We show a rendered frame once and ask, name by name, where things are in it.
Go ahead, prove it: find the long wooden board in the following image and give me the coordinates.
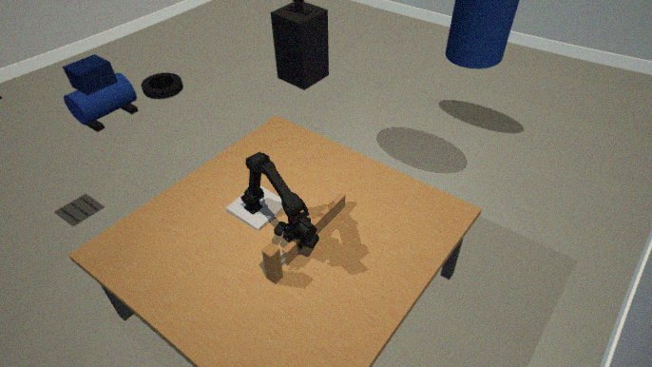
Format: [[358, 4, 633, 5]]
[[281, 193, 345, 265]]

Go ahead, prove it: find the brown wooden post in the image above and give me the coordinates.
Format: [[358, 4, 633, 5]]
[[262, 243, 283, 284]]

